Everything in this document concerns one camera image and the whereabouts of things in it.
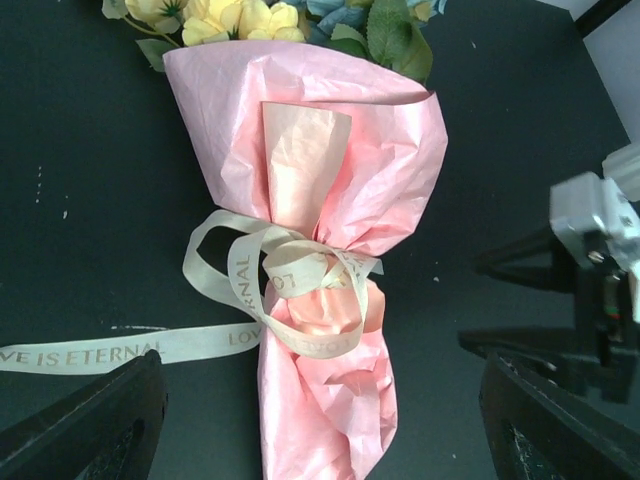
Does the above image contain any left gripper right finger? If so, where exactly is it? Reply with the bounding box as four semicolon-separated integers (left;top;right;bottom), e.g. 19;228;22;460
479;353;639;479

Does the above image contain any right black frame post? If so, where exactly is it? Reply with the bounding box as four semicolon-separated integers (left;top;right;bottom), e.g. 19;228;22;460
574;0;632;38

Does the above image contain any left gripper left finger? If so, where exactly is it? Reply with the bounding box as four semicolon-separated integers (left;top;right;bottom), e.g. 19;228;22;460
1;350;167;479

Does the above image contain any cream printed ribbon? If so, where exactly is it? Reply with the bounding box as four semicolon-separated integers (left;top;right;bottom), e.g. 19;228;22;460
1;210;383;376

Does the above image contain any pink wrapping paper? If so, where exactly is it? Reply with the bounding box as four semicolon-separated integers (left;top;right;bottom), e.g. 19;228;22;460
163;40;448;479

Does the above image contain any yellow and blue flower bunch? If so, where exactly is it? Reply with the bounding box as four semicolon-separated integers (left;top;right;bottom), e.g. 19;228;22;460
101;0;446;83

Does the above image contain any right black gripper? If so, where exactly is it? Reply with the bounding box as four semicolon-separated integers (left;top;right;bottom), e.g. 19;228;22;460
458;226;635;404

